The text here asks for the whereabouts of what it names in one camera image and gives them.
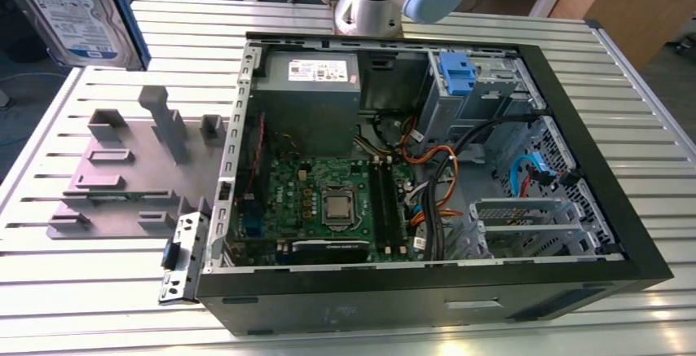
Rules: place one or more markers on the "silver disk bay cage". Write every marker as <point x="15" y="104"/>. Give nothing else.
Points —
<point x="528" y="228"/>

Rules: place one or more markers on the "black graphics card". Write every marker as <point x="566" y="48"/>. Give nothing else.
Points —
<point x="327" y="250"/>

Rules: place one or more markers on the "black open PC case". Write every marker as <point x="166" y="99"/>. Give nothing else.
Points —
<point x="381" y="303"/>

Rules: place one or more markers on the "hard disk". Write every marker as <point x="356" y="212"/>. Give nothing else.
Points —
<point x="77" y="22"/>

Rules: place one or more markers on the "silver CPU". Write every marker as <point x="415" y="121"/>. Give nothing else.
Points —
<point x="339" y="206"/>

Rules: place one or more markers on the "grey parts rack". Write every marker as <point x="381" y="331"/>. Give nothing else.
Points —
<point x="142" y="168"/>

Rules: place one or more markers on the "blue expansion slot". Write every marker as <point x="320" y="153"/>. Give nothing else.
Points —
<point x="253" y="225"/>

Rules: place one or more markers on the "grey power supply box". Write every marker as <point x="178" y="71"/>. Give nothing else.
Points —
<point x="305" y="115"/>

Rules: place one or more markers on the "black RAM slot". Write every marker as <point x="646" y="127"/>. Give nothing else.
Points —
<point x="395" y="201"/>
<point x="380" y="201"/>

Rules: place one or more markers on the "green motherboard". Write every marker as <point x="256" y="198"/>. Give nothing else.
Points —
<point x="295" y="177"/>

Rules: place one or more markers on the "hinged silver slot bracket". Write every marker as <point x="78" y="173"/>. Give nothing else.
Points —
<point x="188" y="250"/>

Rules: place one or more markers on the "blue drive cage latch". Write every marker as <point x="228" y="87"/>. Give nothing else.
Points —
<point x="458" y="75"/>

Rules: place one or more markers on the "black case fan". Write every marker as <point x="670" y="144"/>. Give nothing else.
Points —
<point x="251" y="140"/>

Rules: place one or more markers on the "grey metal drive cage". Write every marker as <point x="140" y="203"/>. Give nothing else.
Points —
<point x="490" y="103"/>

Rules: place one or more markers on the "wooden cabinet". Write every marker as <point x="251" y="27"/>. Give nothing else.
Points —
<point x="642" y="5"/>

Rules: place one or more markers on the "green RAM stick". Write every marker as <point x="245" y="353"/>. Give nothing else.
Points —
<point x="117" y="197"/>

